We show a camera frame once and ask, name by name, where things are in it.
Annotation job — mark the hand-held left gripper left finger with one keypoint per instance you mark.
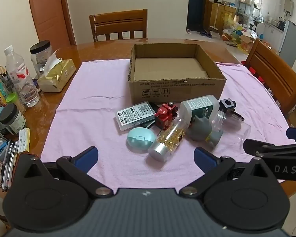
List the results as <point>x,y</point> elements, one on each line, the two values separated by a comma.
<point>85,158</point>

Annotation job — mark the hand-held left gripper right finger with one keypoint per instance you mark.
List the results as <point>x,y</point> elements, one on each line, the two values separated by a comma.
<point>202,159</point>

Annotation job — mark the clear plastic cup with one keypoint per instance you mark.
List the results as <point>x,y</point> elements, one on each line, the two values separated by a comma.
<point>245,135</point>

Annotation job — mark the grey toy figure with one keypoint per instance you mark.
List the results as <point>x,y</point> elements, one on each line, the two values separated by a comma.
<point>202,131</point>

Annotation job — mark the gold bead jar silver lid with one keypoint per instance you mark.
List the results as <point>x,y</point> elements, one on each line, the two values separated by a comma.
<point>167,138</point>

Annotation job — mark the white bottle green label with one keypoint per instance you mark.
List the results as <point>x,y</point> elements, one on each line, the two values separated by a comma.
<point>194,108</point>

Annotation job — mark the teal round case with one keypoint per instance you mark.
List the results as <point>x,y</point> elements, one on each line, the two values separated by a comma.
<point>140,138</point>

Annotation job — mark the red toy car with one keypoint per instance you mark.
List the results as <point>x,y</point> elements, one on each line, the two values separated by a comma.
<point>164,114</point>

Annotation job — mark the black cap clear bottle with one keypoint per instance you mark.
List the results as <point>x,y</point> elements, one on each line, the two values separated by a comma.
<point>227,104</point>

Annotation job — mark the white labelled plastic case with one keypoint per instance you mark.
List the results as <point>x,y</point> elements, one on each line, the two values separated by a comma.
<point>134,114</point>

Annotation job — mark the brown cardboard box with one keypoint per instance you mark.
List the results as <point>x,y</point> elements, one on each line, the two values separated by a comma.
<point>177,88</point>

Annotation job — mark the pink towel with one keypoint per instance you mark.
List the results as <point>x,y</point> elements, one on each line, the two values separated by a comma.
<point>88,103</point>

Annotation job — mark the yellow white notepad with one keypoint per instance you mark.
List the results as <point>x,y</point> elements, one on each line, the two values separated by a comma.
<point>24,140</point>

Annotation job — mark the wooden chair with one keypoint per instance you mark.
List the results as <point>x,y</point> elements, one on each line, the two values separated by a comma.
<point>273,71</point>

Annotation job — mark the bundle of ballpoint pens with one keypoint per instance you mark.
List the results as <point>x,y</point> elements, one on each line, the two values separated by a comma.
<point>8,165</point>

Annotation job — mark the dark jar black lid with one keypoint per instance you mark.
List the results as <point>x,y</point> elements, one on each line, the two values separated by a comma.
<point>12,119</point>

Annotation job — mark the gold tissue pack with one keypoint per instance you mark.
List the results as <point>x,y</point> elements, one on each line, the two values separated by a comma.
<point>58,75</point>

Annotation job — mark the grey refrigerator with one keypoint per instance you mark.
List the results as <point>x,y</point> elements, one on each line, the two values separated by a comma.
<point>292,42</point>

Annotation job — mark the green lid container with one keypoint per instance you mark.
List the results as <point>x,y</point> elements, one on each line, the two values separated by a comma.
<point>14,100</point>

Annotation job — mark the clear water bottle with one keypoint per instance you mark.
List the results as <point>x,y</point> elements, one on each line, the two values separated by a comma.
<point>21,79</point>

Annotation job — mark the cardboard box on floor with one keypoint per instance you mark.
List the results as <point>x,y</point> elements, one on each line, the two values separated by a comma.
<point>247,43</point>

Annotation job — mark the clear jar black lid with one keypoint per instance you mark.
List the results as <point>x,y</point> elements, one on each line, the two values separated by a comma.
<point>39,56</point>

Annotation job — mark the dark kettle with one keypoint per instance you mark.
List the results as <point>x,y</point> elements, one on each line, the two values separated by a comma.
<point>281,22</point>

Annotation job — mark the pen holder with pens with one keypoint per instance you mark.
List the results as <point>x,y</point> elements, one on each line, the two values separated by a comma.
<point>5,80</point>

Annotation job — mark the dark slippers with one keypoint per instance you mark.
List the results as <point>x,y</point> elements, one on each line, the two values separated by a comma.
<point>206,33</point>

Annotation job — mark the yellow plastic bag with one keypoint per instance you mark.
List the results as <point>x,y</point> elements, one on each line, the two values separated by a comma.
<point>228,21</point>

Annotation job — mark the wooden cabinet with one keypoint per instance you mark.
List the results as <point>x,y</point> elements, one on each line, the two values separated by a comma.
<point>222,17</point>

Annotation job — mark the wooden chair slatted back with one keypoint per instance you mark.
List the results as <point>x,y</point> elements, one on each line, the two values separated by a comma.
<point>118,22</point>

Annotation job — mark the brown wooden door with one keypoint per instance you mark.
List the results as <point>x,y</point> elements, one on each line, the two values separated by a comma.
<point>50,19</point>

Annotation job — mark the wall water heater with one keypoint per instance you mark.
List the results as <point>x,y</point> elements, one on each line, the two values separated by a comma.
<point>288,5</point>

